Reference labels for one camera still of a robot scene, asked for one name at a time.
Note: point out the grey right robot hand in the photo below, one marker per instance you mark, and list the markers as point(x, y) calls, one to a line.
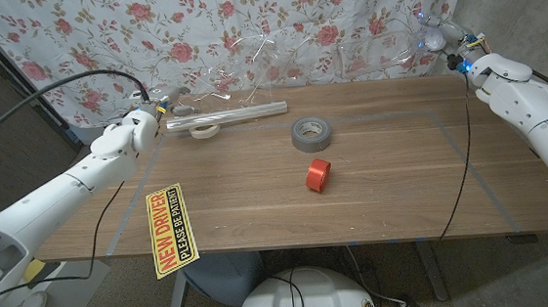
point(451, 36)

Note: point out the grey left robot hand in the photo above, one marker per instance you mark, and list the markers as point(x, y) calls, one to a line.
point(162, 96)

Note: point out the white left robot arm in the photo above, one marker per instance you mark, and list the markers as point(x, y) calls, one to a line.
point(61, 195)

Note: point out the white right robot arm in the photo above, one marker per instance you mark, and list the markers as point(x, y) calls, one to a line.
point(530, 109)

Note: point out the cream masking tape roll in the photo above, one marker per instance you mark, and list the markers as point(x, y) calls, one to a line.
point(204, 133)

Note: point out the red tape roll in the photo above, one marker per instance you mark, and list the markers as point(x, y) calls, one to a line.
point(316, 174)

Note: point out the yellow new driver sign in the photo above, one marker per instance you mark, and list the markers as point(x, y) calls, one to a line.
point(172, 230)

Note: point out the blue grey stool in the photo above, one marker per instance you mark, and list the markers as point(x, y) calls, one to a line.
point(225, 280)

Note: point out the grey table leg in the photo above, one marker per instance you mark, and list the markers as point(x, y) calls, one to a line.
point(433, 273)
point(178, 293)

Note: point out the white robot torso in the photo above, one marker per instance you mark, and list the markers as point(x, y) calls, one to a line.
point(309, 293)

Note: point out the grey duct tape roll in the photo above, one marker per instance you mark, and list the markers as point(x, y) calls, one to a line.
point(302, 141)

